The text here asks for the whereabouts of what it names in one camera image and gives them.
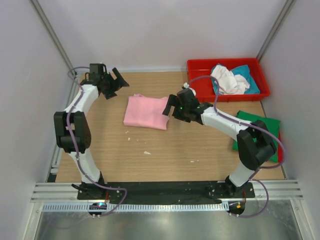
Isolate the white slotted cable duct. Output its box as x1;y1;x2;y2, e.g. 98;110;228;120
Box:
42;202;229;213

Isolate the white crumpled t-shirt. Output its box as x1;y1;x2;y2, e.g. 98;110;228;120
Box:
210;64;251;95

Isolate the green folded t-shirt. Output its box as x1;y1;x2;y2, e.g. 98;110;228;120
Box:
232;110;281;163

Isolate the teal crumpled t-shirt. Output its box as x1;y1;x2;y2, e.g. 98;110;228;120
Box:
226;65;260;95

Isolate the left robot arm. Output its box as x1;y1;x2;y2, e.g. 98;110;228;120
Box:
53;63;129;200

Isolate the red plastic bin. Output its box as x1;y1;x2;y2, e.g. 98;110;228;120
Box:
187;57;270;102

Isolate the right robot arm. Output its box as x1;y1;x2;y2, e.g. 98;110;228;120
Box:
162;88;277;197

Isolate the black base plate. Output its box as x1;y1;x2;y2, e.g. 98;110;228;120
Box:
72;181;255;205

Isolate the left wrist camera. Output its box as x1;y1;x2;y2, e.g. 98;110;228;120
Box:
85;63;107;80

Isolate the pink t-shirt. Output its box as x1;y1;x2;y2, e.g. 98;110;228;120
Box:
123;94;169;130

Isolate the aluminium frame rail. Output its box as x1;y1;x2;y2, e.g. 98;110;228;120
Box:
31;179;304;202

